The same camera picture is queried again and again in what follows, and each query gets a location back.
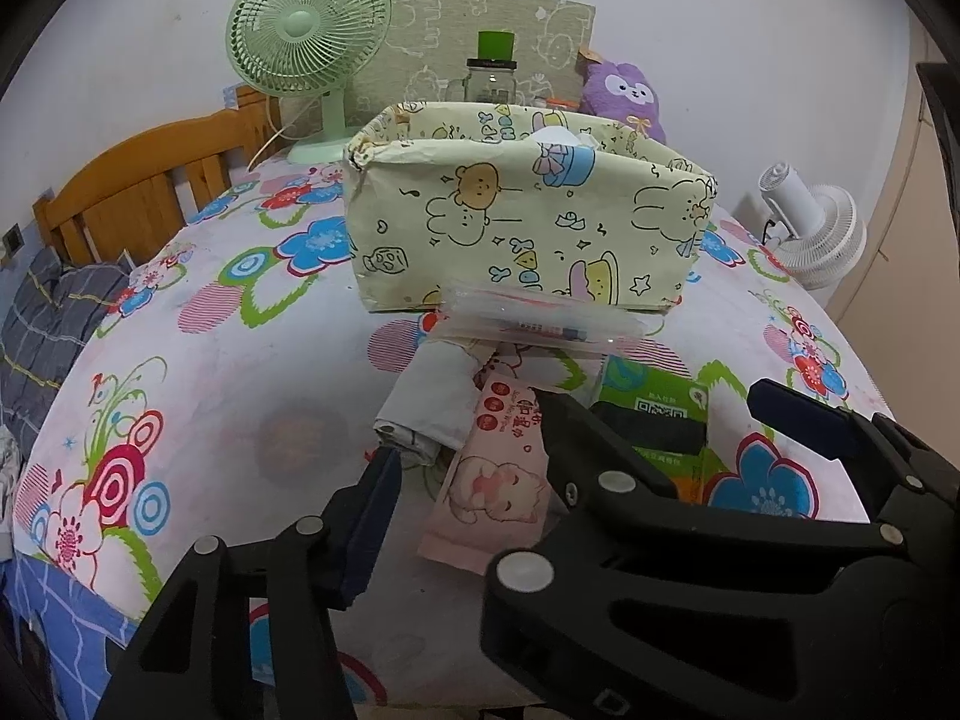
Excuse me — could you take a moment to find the green desk fan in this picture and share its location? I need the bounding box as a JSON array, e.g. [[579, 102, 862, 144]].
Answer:
[[225, 0, 392, 166]]

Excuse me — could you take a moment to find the clear plastic bag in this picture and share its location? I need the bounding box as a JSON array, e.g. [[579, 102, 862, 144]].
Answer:
[[431, 277, 646, 353]]

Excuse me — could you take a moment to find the blue grid bedsheet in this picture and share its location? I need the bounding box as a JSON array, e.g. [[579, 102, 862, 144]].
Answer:
[[0, 555, 143, 720]]

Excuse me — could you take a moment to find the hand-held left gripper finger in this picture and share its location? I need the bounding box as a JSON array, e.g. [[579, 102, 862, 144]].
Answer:
[[94, 444, 406, 720]]

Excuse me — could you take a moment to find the white cloth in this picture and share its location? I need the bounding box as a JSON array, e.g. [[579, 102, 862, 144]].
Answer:
[[375, 337, 496, 466]]

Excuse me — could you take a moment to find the grey plaid pillow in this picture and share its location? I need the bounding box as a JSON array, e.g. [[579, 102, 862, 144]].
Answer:
[[0, 247, 136, 436]]

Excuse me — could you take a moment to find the glass jar with green lid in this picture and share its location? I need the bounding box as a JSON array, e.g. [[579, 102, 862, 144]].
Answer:
[[448, 30, 518, 104]]

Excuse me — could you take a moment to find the green tissue packet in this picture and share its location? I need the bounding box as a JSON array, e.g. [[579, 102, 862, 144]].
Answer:
[[589, 356, 713, 503]]

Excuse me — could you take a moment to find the purple plush bunny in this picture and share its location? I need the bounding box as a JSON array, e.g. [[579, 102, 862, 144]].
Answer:
[[577, 49, 668, 143]]

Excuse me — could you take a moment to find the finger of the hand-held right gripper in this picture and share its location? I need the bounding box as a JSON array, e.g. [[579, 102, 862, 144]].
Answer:
[[748, 379, 960, 541], [480, 388, 960, 720]]

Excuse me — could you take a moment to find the wooden bed headboard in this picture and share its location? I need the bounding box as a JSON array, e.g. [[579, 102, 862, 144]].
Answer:
[[34, 82, 282, 267]]

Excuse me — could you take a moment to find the pink tissue packet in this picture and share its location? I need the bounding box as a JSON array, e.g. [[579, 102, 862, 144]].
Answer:
[[416, 360, 571, 578]]

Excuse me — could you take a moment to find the beige door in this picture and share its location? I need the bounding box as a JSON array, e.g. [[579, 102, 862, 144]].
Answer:
[[825, 52, 960, 421]]

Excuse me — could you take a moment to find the green fan cable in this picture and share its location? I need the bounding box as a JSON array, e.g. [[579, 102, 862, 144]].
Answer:
[[247, 94, 301, 173]]

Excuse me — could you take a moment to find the yellow printed storage box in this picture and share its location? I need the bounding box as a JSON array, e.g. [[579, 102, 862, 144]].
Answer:
[[343, 100, 719, 316]]

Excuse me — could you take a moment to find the white standing fan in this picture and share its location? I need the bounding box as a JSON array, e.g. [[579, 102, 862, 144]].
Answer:
[[731, 161, 867, 290]]

